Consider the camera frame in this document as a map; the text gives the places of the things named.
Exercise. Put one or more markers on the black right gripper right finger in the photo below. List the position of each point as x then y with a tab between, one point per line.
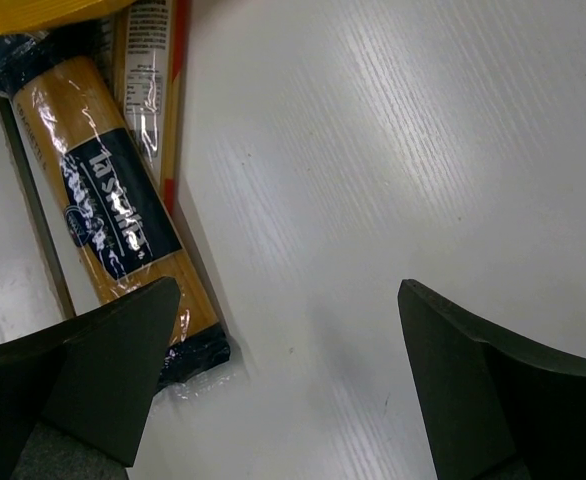
495	404

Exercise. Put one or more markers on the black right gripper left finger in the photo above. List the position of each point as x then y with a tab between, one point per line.
90	379

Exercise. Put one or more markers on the white two-tier shelf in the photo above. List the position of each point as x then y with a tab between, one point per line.
331	149

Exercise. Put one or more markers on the yellow fusilli pasta bag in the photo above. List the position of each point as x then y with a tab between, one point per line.
23	16

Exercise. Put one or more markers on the blue label spaghetti pack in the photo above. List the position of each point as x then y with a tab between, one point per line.
111	206

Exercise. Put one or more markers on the red white spaghetti pack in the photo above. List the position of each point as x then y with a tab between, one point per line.
150	40

